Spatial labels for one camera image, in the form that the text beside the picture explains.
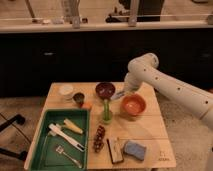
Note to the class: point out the black chair base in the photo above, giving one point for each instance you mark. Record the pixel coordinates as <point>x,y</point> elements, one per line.
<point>10,129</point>

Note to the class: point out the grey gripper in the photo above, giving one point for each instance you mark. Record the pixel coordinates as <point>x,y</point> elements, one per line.
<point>118,95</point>

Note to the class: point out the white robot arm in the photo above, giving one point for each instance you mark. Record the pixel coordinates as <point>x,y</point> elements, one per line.
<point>144,69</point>

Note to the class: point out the white tongs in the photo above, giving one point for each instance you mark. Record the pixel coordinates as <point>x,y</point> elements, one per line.
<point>69,139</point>

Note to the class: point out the yellow corn toy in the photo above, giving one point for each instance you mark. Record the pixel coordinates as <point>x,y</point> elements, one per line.
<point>72,126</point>

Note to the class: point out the brown wooden block brush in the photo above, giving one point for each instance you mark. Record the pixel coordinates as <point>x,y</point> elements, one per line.
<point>115,151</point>

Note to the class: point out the green plastic tray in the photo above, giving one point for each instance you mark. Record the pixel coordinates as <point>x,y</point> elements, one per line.
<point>44,156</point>

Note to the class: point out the white cup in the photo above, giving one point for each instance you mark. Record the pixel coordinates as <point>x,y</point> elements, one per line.
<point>66,91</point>

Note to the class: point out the blue towel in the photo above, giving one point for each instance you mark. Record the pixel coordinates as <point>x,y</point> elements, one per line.
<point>134,149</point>

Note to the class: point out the small orange fruit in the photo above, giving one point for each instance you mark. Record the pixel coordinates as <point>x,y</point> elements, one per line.
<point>87,105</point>

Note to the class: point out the orange bowl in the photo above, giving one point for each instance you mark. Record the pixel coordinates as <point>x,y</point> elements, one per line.
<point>133,105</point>

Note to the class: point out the dark small cup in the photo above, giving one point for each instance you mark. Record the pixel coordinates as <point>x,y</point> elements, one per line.
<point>79,98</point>

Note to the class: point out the purple bowl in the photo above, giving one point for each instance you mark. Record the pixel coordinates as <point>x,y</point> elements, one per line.
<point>105,90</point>

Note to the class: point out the metal fork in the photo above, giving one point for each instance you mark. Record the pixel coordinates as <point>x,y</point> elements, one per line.
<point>59,149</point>

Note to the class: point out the green bottle toy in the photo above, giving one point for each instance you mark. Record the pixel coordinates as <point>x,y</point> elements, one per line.
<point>106,114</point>

